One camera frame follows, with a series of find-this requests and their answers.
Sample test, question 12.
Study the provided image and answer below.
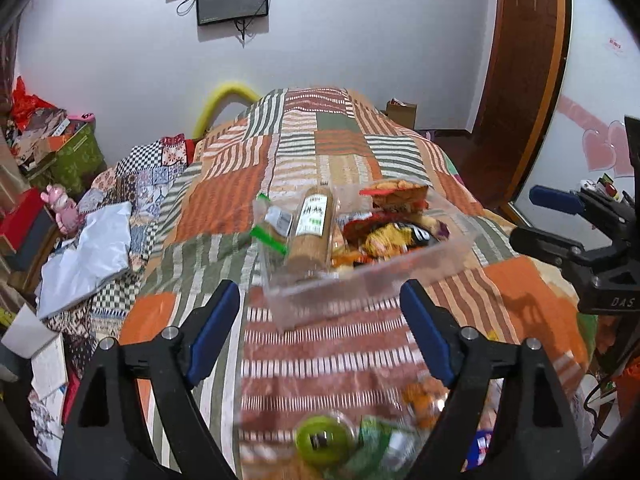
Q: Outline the clear plastic container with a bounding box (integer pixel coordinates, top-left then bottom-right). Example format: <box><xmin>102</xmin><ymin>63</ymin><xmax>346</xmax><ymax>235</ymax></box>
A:
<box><xmin>257</xmin><ymin>182</ymin><xmax>477</xmax><ymax>332</ymax></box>

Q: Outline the printed paper carton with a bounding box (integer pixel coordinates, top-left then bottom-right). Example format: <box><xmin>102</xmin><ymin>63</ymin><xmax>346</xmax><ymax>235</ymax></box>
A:
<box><xmin>10</xmin><ymin>107</ymin><xmax>76</xmax><ymax>166</ymax></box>

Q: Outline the purple label biscuit packet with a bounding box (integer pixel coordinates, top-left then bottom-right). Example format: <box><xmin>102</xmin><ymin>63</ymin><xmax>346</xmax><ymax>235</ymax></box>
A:
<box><xmin>425</xmin><ymin>215</ymin><xmax>451</xmax><ymax>241</ymax></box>

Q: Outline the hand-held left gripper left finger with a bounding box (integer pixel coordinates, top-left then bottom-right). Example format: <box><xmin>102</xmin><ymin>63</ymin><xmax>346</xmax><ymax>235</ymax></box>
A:
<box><xmin>57</xmin><ymin>280</ymin><xmax>242</xmax><ymax>480</ymax></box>

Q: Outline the striped brown curtain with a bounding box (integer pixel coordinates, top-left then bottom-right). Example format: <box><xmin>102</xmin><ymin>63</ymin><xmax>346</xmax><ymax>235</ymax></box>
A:
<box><xmin>0</xmin><ymin>20</ymin><xmax>21</xmax><ymax>96</ymax></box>

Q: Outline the red floral cushion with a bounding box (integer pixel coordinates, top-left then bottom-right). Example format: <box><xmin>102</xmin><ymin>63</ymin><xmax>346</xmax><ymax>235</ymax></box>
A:
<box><xmin>161</xmin><ymin>134</ymin><xmax>196</xmax><ymax>166</ymax></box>

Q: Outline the white paper booklet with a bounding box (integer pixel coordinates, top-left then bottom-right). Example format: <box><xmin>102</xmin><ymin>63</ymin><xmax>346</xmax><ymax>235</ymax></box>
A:
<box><xmin>31</xmin><ymin>334</ymin><xmax>69</xmax><ymax>401</ymax></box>

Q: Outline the brown wooden door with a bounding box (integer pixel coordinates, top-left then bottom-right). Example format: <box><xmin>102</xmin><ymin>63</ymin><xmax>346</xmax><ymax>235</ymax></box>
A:
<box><xmin>470</xmin><ymin>0</ymin><xmax>572</xmax><ymax>211</ymax></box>

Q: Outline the plain red snack packet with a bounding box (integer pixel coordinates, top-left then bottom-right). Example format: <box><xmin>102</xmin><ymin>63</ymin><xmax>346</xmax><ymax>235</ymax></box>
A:
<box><xmin>341</xmin><ymin>212</ymin><xmax>389</xmax><ymax>241</ymax></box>

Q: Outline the dark grey box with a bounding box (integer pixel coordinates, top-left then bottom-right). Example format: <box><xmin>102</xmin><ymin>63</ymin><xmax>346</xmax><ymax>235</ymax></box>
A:
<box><xmin>5</xmin><ymin>210</ymin><xmax>57</xmax><ymax>272</ymax></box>

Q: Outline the white plastic bag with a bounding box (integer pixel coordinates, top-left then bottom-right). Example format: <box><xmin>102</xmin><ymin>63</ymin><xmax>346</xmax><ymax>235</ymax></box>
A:
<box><xmin>37</xmin><ymin>202</ymin><xmax>134</xmax><ymax>319</ymax></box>

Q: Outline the checkered patchwork quilt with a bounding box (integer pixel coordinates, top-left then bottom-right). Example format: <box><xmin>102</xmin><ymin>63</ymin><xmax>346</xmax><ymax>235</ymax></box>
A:
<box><xmin>75</xmin><ymin>135</ymin><xmax>197</xmax><ymax>322</ymax></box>

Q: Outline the red box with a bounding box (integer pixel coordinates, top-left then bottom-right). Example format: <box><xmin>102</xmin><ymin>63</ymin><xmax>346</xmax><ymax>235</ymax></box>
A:
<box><xmin>0</xmin><ymin>190</ymin><xmax>46</xmax><ymax>256</ymax></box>

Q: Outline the brown biscuit roll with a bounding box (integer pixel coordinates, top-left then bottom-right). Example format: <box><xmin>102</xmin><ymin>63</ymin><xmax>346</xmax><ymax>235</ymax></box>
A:
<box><xmin>285</xmin><ymin>186</ymin><xmax>335</xmax><ymax>279</ymax></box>

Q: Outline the clear bag of orange crackers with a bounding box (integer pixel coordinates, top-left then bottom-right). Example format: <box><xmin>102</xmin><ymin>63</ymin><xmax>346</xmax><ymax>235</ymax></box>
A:
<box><xmin>401</xmin><ymin>379</ymin><xmax>447</xmax><ymax>429</ymax></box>

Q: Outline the blue chip packet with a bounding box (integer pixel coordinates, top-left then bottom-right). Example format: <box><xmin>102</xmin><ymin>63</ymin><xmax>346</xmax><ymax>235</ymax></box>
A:
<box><xmin>467</xmin><ymin>430</ymin><xmax>496</xmax><ymax>469</ymax></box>

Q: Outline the red plastic bag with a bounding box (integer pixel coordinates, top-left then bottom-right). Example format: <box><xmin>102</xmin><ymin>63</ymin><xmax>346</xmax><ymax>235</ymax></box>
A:
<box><xmin>11</xmin><ymin>77</ymin><xmax>56</xmax><ymax>121</ymax></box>

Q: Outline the white paper box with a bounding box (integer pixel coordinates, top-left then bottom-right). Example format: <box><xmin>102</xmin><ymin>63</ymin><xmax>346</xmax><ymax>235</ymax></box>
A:
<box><xmin>0</xmin><ymin>305</ymin><xmax>59</xmax><ymax>359</ymax></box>

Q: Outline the pink plush rabbit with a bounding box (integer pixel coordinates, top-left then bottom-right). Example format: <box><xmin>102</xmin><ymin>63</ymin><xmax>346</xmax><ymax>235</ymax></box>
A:
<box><xmin>41</xmin><ymin>184</ymin><xmax>84</xmax><ymax>234</ymax></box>

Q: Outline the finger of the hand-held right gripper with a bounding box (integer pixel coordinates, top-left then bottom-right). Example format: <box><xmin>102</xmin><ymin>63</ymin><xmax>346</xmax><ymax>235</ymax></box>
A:
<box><xmin>510</xmin><ymin>227</ymin><xmax>609</xmax><ymax>276</ymax></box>
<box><xmin>529</xmin><ymin>185</ymin><xmax>587</xmax><ymax>214</ymax></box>

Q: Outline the green box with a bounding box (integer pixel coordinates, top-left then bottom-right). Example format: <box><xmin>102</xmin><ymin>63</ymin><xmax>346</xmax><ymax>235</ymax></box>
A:
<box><xmin>50</xmin><ymin>125</ymin><xmax>107</xmax><ymax>197</ymax></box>

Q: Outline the striped patchwork blanket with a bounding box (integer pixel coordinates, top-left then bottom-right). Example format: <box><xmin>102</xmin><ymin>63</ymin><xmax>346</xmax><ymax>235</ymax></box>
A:
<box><xmin>119</xmin><ymin>87</ymin><xmax>601</xmax><ymax>480</ymax></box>

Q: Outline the red fried snack packet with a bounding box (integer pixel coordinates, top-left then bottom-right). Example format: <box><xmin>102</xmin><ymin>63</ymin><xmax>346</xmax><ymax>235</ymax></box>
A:
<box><xmin>360</xmin><ymin>179</ymin><xmax>431</xmax><ymax>211</ymax></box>

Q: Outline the clear packet with green edge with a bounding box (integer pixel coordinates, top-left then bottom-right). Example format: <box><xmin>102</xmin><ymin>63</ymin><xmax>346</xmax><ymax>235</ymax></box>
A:
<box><xmin>251</xmin><ymin>194</ymin><xmax>295</xmax><ymax>256</ymax></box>

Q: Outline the black hanging cable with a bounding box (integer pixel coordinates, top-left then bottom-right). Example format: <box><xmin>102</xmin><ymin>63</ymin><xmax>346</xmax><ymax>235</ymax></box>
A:
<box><xmin>234</xmin><ymin>17</ymin><xmax>256</xmax><ymax>47</ymax></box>

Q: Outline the black and yellow snack packet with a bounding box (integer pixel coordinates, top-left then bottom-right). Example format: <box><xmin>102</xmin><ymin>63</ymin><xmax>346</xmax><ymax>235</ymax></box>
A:
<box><xmin>364</xmin><ymin>222</ymin><xmax>442</xmax><ymax>261</ymax></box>

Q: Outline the yellow foam tube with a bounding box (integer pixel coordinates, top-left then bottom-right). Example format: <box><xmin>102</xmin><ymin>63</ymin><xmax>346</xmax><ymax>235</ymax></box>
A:
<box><xmin>192</xmin><ymin>82</ymin><xmax>261</xmax><ymax>139</ymax></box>

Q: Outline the green snack packet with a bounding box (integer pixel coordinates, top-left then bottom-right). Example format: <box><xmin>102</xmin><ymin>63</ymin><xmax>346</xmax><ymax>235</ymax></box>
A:
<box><xmin>357</xmin><ymin>416</ymin><xmax>419</xmax><ymax>469</ymax></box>

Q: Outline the green jelly cup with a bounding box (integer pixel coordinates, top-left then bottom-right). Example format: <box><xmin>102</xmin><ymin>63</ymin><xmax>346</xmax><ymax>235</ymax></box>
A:
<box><xmin>294</xmin><ymin>412</ymin><xmax>357</xmax><ymax>467</ymax></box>

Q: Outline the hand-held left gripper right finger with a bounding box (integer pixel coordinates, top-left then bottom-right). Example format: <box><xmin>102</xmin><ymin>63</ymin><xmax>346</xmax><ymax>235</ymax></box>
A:
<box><xmin>400</xmin><ymin>280</ymin><xmax>586</xmax><ymax>480</ymax></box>

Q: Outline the brown cardboard box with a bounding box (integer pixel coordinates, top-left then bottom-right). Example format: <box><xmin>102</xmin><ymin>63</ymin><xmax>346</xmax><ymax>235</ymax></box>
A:
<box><xmin>386</xmin><ymin>99</ymin><xmax>419</xmax><ymax>131</ymax></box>

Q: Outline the white wardrobe door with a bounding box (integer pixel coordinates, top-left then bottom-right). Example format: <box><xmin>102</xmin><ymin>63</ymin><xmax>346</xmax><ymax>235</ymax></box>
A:
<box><xmin>510</xmin><ymin>0</ymin><xmax>640</xmax><ymax>241</ymax></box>

